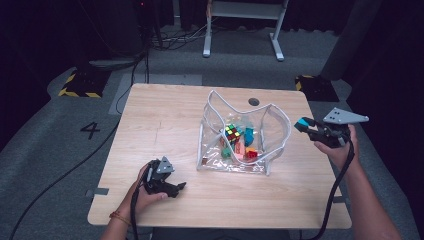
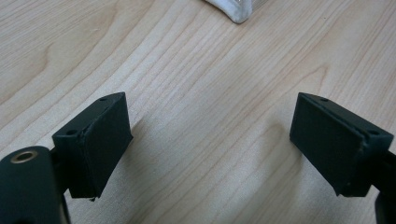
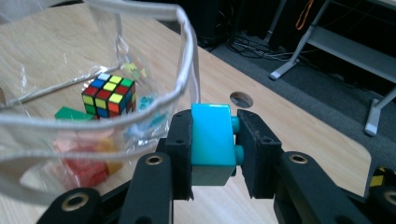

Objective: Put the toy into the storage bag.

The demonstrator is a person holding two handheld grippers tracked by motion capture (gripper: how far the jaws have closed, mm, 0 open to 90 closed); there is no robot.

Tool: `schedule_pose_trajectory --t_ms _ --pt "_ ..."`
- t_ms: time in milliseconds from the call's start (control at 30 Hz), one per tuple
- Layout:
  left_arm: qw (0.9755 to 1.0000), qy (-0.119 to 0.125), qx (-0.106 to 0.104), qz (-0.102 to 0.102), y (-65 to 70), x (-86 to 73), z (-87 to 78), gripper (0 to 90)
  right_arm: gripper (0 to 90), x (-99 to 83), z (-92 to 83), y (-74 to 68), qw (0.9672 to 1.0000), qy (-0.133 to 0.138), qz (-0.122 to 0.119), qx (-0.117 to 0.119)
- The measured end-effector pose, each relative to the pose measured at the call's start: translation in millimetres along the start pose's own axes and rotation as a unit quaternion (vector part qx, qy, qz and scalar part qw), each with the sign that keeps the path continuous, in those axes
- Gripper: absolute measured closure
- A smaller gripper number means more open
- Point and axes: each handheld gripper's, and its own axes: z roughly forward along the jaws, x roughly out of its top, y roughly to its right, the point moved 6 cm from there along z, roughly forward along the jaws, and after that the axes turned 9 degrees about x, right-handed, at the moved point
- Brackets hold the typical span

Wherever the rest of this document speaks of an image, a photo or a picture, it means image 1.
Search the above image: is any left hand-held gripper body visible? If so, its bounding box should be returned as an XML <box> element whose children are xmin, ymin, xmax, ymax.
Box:
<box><xmin>142</xmin><ymin>155</ymin><xmax>176</xmax><ymax>195</ymax></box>

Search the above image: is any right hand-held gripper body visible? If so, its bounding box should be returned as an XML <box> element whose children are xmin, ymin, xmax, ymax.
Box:
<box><xmin>308</xmin><ymin>107</ymin><xmax>370</xmax><ymax>150</ymax></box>

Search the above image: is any clear plastic bag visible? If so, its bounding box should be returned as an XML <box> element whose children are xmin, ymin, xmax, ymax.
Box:
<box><xmin>196</xmin><ymin>89</ymin><xmax>293</xmax><ymax>177</ymax></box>

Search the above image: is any large teal toy brick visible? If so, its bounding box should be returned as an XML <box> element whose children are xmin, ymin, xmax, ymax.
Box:
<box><xmin>243</xmin><ymin>128</ymin><xmax>256</xmax><ymax>148</ymax></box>

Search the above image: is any multicoloured puzzle cube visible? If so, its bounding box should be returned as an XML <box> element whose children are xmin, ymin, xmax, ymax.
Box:
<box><xmin>224</xmin><ymin>123</ymin><xmax>243</xmax><ymax>145</ymax></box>

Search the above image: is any person's left hand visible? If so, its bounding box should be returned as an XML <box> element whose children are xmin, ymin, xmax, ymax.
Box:
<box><xmin>127</xmin><ymin>163</ymin><xmax>170</xmax><ymax>215</ymax></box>

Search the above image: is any person's right hand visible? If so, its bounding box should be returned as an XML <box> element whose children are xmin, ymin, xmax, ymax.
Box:
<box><xmin>313</xmin><ymin>124</ymin><xmax>360</xmax><ymax>172</ymax></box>

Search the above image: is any black yellow striped base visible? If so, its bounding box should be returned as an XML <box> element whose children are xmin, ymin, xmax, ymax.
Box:
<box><xmin>294</xmin><ymin>74</ymin><xmax>340</xmax><ymax>103</ymax></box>
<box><xmin>58</xmin><ymin>68</ymin><xmax>112</xmax><ymax>99</ymax></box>

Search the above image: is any person's dark clothing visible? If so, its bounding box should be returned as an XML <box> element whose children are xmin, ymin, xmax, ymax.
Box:
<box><xmin>151</xmin><ymin>227</ymin><xmax>291</xmax><ymax>240</ymax></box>

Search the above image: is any grey flat stand base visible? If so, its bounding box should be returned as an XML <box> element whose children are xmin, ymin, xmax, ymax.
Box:
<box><xmin>88</xmin><ymin>57</ymin><xmax>144</xmax><ymax>71</ymax></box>

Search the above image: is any black equipment stand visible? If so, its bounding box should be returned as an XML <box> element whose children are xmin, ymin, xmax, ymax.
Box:
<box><xmin>133</xmin><ymin>0</ymin><xmax>164</xmax><ymax>51</ymax></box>

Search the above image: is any left hand-held gripper black cable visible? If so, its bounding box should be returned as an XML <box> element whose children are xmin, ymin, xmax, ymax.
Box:
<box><xmin>130</xmin><ymin>186</ymin><xmax>143</xmax><ymax>240</ymax></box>

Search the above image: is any hand-held gripper black cable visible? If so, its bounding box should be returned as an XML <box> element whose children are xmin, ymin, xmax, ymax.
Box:
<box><xmin>130</xmin><ymin>186</ymin><xmax>143</xmax><ymax>240</ymax></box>
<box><xmin>299</xmin><ymin>139</ymin><xmax>356</xmax><ymax>240</ymax></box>

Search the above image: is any orange bracelet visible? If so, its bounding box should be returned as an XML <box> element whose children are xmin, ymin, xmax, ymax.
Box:
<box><xmin>108</xmin><ymin>210</ymin><xmax>132</xmax><ymax>226</ymax></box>

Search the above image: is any right hand-held gripper black cable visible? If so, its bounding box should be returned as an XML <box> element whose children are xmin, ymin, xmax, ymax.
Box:
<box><xmin>299</xmin><ymin>139</ymin><xmax>356</xmax><ymax>240</ymax></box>

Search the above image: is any grey upright post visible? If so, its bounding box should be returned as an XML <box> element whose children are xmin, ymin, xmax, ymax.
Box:
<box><xmin>320</xmin><ymin>0</ymin><xmax>383</xmax><ymax>81</ymax></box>

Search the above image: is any black floor cable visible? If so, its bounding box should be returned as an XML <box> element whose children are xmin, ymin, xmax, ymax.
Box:
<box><xmin>8</xmin><ymin>49</ymin><xmax>151</xmax><ymax>240</ymax></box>

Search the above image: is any white metal desk frame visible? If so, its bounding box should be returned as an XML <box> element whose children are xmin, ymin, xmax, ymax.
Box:
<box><xmin>202</xmin><ymin>0</ymin><xmax>290</xmax><ymax>62</ymax></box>

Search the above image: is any bundle of floor cables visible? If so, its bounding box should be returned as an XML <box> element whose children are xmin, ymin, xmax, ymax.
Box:
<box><xmin>149</xmin><ymin>19</ymin><xmax>214</xmax><ymax>51</ymax></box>

